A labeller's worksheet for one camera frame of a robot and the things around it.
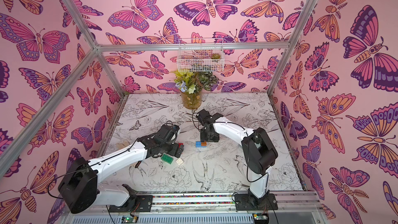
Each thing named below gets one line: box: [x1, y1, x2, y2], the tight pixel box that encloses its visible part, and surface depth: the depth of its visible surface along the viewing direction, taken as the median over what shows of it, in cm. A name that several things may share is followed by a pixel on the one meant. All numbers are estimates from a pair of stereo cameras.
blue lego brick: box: [195, 141, 204, 148], surface depth 94 cm
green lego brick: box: [160, 153, 174, 165], surface depth 89 cm
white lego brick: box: [175, 157, 184, 166], surface depth 87 cm
